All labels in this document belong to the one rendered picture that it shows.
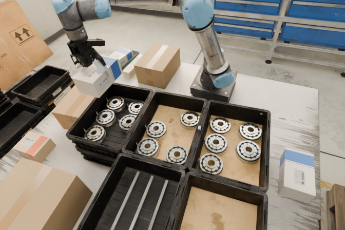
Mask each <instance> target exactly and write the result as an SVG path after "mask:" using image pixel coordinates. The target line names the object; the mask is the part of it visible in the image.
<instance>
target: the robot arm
mask: <svg viewBox="0 0 345 230"><path fill-rule="evenodd" d="M52 4H53V7H54V9H55V13H56V14H57V16H58V18H59V20H60V22H61V24H62V26H63V28H64V30H65V33H66V35H67V37H68V38H69V39H70V41H69V42H67V45H68V47H69V49H70V51H71V54H70V56H71V58H72V57H73V56H74V57H75V58H76V61H75V62H74V60H73V58H72V60H73V62H74V64H75V65H76V64H77V63H79V64H78V66H77V67H76V68H77V69H79V68H80V67H83V68H84V67H87V68H88V67H89V66H90V65H92V64H93V61H94V59H96V60H95V61H94V64H95V65H96V67H97V69H96V73H97V74H101V73H103V72H105V73H106V74H107V75H108V76H110V74H109V71H108V68H107V66H106V63H105V61H104V59H103V58H102V57H101V55H100V54H98V53H97V51H96V50H95V49H94V48H93V47H92V46H99V47H102V46H105V40H103V39H88V35H87V32H86V29H85V27H84V24H83V22H86V21H92V20H99V19H101V20H102V19H104V18H108V17H111V7H110V5H144V4H169V5H170V6H176V7H179V8H180V10H181V12H182V14H183V17H184V20H185V21H186V23H187V25H188V28H189V30H190V31H193V32H194V33H195V35H196V37H197V40H198V42H199V44H200V47H201V49H202V51H203V54H204V55H203V56H204V58H203V71H202V73H201V75H200V82H201V83H202V84H203V85H204V86H206V87H210V88H214V87H216V88H225V87H227V86H229V85H231V84H232V82H233V81H234V80H235V76H234V74H233V72H232V70H231V68H230V65H229V62H228V60H227V59H226V58H224V50H223V49H222V48H221V47H220V45H219V42H218V39H217V36H216V33H215V30H214V27H213V22H214V19H215V18H214V15H213V14H214V10H213V5H212V3H211V1H210V0H76V1H75V0H52Z"/></svg>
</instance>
